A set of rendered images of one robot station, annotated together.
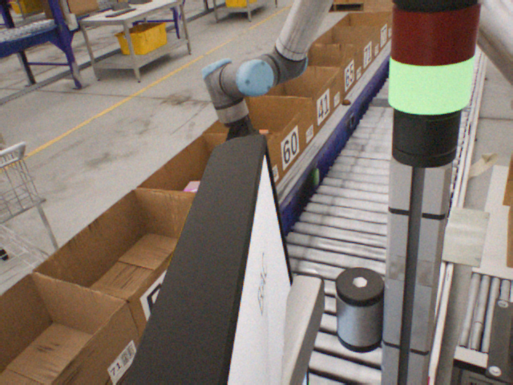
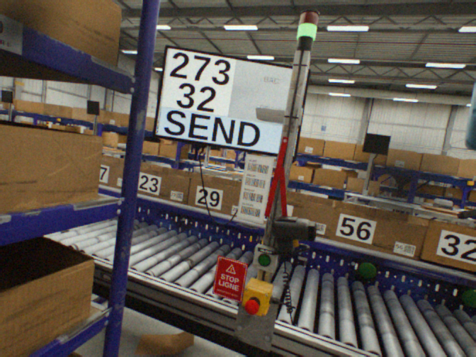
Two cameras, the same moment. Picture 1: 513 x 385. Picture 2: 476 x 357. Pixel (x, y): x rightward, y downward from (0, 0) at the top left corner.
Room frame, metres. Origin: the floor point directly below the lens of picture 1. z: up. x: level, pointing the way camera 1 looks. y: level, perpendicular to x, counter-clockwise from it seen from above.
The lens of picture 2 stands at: (0.01, -0.89, 1.25)
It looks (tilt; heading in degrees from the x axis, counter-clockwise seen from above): 6 degrees down; 79
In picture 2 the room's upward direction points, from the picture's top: 9 degrees clockwise
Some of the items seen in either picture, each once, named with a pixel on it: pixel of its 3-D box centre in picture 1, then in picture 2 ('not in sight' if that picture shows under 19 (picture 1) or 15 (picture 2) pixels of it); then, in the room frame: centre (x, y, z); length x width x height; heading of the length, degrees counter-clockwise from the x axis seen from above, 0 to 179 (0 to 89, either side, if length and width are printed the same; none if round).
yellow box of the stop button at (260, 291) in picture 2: not in sight; (269, 302); (0.29, -0.19, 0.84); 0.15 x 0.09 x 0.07; 151
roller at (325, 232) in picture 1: (362, 240); not in sight; (1.23, -0.33, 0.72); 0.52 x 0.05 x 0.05; 61
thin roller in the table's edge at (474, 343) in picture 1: (480, 311); not in sight; (0.85, -0.54, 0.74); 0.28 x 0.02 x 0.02; 148
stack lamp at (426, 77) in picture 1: (431, 54); (307, 27); (0.29, -0.12, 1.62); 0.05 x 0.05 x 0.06
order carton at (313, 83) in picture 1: (297, 99); not in sight; (2.00, -0.23, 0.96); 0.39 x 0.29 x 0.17; 151
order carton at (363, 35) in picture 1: (345, 50); not in sight; (2.69, -0.61, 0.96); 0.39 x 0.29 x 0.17; 151
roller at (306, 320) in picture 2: not in sight; (309, 297); (0.55, 0.05, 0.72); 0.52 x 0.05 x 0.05; 61
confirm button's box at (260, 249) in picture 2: not in sight; (265, 258); (0.27, -0.15, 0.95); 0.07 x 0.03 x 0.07; 151
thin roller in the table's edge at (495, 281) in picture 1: (490, 314); not in sight; (0.84, -0.57, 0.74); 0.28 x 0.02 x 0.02; 148
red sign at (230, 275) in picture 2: not in sight; (239, 281); (0.21, -0.11, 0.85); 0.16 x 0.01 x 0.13; 151
